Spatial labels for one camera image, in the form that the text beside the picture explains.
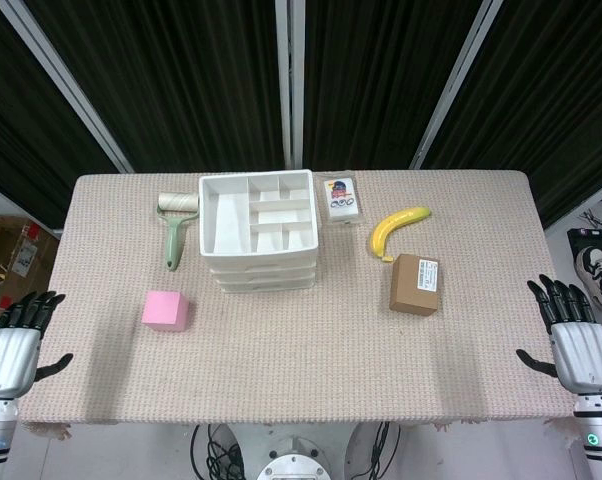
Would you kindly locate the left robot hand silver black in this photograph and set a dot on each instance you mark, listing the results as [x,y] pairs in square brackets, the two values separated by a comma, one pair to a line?
[8,350]

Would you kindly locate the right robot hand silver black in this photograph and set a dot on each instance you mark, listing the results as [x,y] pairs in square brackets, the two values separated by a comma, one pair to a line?
[581,355]

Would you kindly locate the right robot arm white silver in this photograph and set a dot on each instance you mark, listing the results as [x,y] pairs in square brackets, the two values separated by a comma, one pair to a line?
[598,430]

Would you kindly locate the brown cardboard box with label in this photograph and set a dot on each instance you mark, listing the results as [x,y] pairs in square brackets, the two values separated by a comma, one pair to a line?
[411,290]

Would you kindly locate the white drawer organizer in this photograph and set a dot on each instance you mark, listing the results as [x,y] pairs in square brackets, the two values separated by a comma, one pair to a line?
[231,220]

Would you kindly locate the white black sneaker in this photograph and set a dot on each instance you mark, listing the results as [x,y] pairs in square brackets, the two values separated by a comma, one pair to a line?
[598,272]

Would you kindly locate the black equipment case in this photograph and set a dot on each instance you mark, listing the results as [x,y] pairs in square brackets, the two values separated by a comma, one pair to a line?
[581,237]

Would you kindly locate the pink cube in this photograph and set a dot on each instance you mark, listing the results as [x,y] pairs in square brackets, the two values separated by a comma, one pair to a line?
[165,310]

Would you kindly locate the black pleated curtain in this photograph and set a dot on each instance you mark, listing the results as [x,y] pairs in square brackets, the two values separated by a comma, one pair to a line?
[376,80]
[556,100]
[16,130]
[181,80]

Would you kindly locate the yellow banana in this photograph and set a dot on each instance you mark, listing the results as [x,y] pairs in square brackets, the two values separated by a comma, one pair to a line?
[383,230]

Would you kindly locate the beige woven tablecloth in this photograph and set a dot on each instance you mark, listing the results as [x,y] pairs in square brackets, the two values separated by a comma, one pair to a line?
[306,360]

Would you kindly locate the white packaged card pack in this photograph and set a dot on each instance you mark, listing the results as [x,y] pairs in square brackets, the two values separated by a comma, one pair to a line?
[342,202]

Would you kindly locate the grey metal frame pole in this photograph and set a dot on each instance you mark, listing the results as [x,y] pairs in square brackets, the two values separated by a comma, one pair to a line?
[453,85]
[66,85]
[291,85]

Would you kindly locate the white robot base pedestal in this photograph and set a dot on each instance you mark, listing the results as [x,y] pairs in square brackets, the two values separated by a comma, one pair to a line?
[293,457]

